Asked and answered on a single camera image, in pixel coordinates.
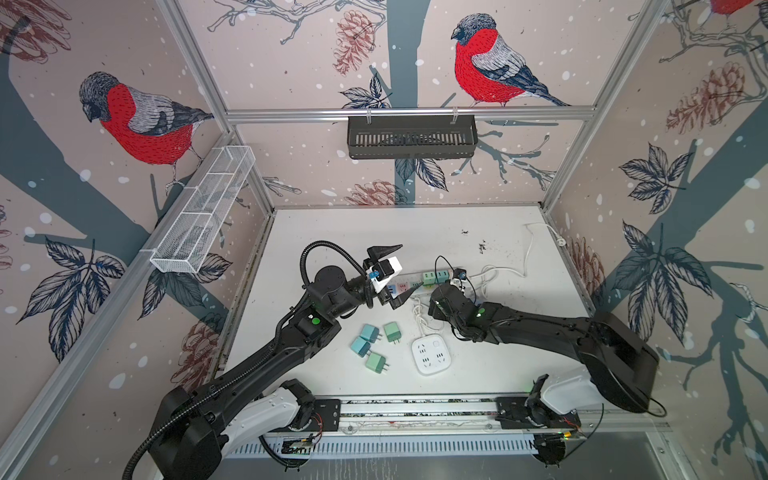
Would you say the white multicolour power strip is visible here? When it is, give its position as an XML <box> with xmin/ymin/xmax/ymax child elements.
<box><xmin>388</xmin><ymin>271</ymin><xmax>467</xmax><ymax>301</ymax></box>

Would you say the green charger plug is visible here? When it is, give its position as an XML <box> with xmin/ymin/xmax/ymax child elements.
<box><xmin>422</xmin><ymin>271</ymin><xmax>437</xmax><ymax>286</ymax></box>
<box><xmin>365</xmin><ymin>352</ymin><xmax>388</xmax><ymax>374</ymax></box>
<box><xmin>383</xmin><ymin>322</ymin><xmax>402</xmax><ymax>344</ymax></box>

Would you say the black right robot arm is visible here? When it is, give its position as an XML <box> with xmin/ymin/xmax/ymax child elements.
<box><xmin>428</xmin><ymin>284</ymin><xmax>659</xmax><ymax>415</ymax></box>

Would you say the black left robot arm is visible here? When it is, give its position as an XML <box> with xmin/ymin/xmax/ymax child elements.
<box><xmin>122</xmin><ymin>240</ymin><xmax>409</xmax><ymax>479</ymax></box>

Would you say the green charger plug bottom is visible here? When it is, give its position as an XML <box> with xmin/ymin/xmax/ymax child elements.
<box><xmin>365</xmin><ymin>352</ymin><xmax>388</xmax><ymax>374</ymax></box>

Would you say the white square socket cube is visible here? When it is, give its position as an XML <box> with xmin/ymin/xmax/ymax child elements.
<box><xmin>411</xmin><ymin>334</ymin><xmax>452</xmax><ymax>376</ymax></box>

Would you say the white cube socket cable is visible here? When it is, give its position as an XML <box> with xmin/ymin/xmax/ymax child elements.
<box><xmin>407</xmin><ymin>298</ymin><xmax>445</xmax><ymax>336</ymax></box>

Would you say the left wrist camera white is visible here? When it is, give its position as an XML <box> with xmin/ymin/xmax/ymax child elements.
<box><xmin>367</xmin><ymin>256</ymin><xmax>403</xmax><ymax>294</ymax></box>

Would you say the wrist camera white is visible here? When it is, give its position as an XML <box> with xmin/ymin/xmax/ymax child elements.
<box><xmin>451</xmin><ymin>268</ymin><xmax>471</xmax><ymax>285</ymax></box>
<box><xmin>367</xmin><ymin>256</ymin><xmax>403</xmax><ymax>294</ymax></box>

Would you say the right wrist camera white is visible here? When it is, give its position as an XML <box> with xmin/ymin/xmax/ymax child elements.
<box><xmin>451</xmin><ymin>268</ymin><xmax>471</xmax><ymax>285</ymax></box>

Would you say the white power strip cable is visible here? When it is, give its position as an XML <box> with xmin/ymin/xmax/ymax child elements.
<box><xmin>467</xmin><ymin>223</ymin><xmax>568</xmax><ymax>283</ymax></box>

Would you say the black wall shelf basket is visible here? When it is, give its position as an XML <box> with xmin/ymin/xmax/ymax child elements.
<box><xmin>347</xmin><ymin>115</ymin><xmax>478</xmax><ymax>160</ymax></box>

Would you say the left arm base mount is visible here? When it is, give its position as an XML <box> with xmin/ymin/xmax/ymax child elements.
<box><xmin>279</xmin><ymin>399</ymin><xmax>341</xmax><ymax>433</ymax></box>

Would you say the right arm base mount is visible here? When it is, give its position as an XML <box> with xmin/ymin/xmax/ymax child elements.
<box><xmin>495</xmin><ymin>395</ymin><xmax>581</xmax><ymax>430</ymax></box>

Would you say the white wire mesh shelf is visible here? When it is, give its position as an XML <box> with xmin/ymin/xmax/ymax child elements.
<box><xmin>150</xmin><ymin>145</ymin><xmax>255</xmax><ymax>274</ymax></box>

